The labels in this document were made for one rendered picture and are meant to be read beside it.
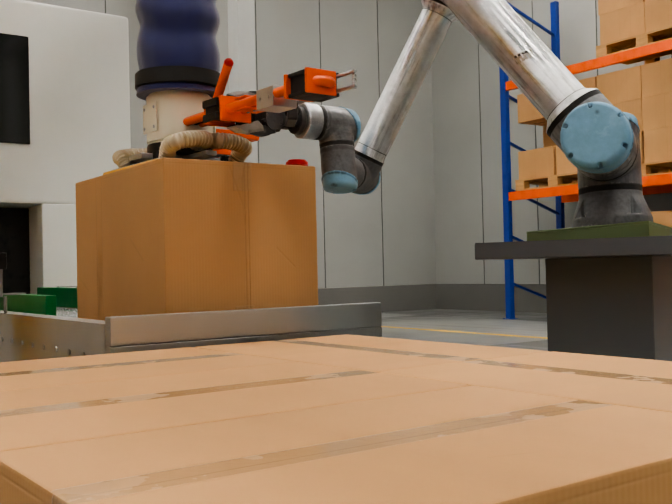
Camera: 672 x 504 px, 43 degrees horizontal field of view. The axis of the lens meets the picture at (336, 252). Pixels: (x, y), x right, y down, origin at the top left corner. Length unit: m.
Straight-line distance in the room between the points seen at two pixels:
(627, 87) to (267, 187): 8.33
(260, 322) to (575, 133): 0.81
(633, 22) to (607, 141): 8.30
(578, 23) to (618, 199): 10.35
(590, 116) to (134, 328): 1.07
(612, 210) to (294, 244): 0.75
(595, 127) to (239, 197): 0.81
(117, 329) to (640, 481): 1.26
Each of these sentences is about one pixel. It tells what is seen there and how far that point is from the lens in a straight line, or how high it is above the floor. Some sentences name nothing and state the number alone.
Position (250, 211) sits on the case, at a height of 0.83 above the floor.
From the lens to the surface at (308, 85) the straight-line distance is 1.73.
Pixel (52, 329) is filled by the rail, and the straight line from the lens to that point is 2.11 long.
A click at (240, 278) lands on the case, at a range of 1.97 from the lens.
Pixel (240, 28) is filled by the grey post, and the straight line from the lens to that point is 5.36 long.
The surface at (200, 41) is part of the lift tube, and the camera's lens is 2.25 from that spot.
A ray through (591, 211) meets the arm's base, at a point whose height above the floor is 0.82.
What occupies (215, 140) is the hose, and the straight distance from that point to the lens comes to 2.13.
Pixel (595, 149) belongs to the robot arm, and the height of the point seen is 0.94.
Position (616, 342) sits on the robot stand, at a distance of 2.07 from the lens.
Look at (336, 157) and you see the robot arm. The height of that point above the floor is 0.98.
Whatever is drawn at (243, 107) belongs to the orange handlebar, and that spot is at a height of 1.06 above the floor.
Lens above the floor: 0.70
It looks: 1 degrees up
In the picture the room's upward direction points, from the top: 1 degrees counter-clockwise
